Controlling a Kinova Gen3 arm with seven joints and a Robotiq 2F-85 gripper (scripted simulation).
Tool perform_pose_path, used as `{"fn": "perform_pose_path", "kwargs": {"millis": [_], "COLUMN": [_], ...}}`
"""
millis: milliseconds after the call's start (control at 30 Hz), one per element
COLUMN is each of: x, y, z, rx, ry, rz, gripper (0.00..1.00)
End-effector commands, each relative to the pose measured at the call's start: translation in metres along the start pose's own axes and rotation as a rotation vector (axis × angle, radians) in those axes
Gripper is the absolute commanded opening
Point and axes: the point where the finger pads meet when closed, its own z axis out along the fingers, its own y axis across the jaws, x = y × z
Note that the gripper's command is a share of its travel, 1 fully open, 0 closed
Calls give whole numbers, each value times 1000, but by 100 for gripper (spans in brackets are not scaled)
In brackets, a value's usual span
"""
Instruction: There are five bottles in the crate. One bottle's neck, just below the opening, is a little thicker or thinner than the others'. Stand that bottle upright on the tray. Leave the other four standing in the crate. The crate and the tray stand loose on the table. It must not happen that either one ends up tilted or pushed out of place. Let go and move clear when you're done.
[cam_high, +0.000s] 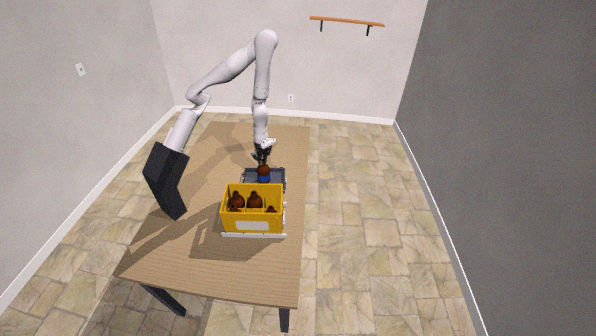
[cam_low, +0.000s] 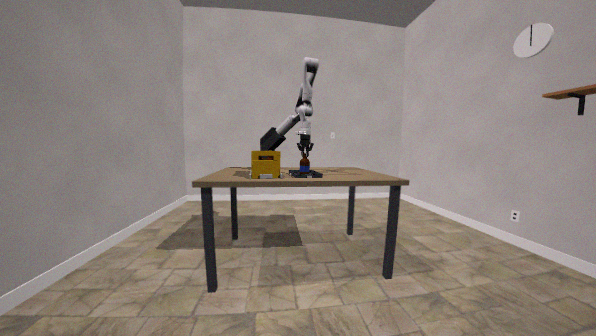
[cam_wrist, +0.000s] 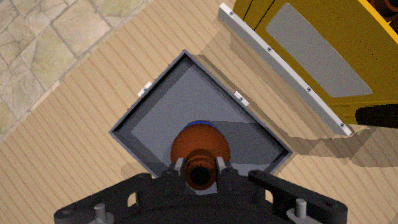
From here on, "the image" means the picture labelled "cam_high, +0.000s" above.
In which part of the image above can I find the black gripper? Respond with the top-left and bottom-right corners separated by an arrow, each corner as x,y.
251,142 -> 272,166

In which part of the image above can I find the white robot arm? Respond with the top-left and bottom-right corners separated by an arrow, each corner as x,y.
163,30 -> 278,153

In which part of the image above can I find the brown bottle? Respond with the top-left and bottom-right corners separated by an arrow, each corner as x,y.
230,190 -> 245,208
228,204 -> 242,212
265,205 -> 278,213
248,190 -> 263,209
257,159 -> 270,184

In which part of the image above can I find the yellow bottle crate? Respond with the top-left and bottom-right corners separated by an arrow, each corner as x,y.
221,183 -> 283,233

